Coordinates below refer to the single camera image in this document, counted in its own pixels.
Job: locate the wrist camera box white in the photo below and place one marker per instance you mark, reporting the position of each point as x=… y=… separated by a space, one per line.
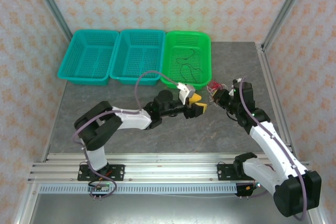
x=238 y=80
x=187 y=92

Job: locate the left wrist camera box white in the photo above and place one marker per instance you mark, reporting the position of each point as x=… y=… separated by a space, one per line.
x=187 y=92

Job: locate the aluminium side rail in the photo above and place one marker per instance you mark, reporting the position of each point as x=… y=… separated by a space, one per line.
x=270 y=77

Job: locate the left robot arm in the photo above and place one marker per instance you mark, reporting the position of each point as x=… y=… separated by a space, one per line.
x=131 y=119

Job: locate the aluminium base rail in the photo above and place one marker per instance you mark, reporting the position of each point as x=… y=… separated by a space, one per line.
x=170 y=169

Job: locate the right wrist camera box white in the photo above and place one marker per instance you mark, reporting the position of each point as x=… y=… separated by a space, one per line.
x=238 y=80

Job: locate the green plastic basket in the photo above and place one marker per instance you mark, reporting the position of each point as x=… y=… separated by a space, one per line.
x=202 y=51

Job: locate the grey metal sheet panel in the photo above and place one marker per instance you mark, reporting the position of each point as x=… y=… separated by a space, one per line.
x=157 y=209

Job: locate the teal plastic basket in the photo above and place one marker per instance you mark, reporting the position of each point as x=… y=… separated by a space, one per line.
x=88 y=56
x=137 y=56

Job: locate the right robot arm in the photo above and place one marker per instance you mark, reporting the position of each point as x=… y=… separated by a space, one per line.
x=273 y=150

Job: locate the aluminium frame post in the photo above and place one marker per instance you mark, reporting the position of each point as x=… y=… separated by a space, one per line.
x=50 y=3
x=284 y=9

